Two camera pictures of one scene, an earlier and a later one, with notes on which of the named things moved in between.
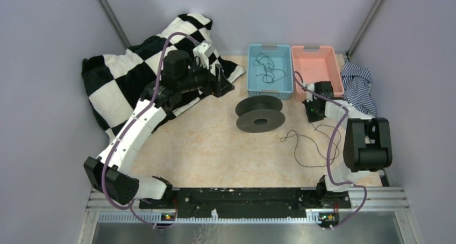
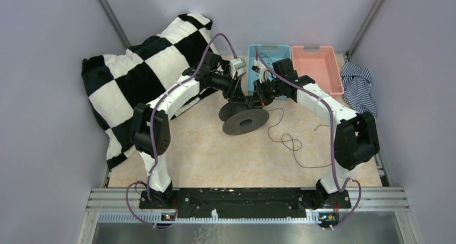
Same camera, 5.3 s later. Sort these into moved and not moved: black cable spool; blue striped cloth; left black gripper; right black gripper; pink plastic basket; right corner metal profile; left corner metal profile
Moved: black cable spool; left black gripper; right black gripper
Not moved: right corner metal profile; blue striped cloth; pink plastic basket; left corner metal profile
